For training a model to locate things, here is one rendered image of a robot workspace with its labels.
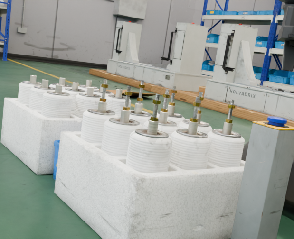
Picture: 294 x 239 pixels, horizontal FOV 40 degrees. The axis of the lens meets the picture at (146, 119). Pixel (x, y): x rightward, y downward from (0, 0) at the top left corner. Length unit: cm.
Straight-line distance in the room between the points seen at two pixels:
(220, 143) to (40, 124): 57
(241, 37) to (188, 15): 509
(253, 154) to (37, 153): 70
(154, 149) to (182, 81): 355
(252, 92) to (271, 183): 262
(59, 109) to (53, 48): 618
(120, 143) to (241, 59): 296
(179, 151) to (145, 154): 11
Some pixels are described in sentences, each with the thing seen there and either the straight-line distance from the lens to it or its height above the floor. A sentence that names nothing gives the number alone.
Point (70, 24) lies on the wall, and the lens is 757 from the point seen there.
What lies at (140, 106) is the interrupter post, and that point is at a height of 27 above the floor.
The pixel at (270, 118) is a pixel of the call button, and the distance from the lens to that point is 87.
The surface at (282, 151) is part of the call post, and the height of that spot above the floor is 27.
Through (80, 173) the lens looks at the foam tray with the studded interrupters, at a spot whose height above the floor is 11.
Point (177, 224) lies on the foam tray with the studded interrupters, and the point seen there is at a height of 6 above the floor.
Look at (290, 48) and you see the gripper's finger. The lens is 88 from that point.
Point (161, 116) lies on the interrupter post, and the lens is 103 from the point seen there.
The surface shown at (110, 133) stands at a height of 23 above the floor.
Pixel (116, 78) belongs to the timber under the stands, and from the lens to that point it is 524.
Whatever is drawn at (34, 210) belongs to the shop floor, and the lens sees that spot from 106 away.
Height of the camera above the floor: 42
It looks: 9 degrees down
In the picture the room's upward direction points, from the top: 8 degrees clockwise
